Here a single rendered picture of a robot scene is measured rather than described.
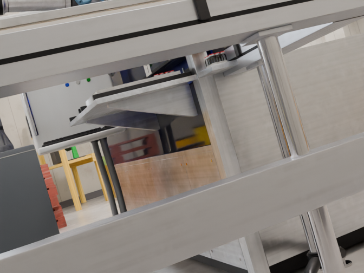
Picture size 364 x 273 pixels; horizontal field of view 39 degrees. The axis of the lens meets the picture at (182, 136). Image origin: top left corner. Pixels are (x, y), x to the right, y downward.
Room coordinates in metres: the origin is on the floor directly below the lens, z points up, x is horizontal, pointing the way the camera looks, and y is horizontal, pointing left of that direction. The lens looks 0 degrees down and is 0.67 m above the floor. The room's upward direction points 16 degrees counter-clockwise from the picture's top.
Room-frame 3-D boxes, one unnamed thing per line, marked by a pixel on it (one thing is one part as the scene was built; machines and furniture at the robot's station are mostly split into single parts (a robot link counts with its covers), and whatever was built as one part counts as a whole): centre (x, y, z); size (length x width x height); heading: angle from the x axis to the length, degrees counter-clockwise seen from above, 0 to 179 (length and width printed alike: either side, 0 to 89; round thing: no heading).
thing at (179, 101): (1.98, 0.08, 0.79); 0.34 x 0.03 x 0.13; 111
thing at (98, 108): (2.22, 0.16, 0.87); 0.70 x 0.48 x 0.02; 21
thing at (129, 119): (2.45, 0.26, 0.79); 0.34 x 0.03 x 0.13; 111
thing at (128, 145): (2.92, 0.25, 0.73); 1.98 x 0.01 x 0.25; 21
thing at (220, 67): (1.89, -0.21, 0.87); 0.14 x 0.13 x 0.02; 111
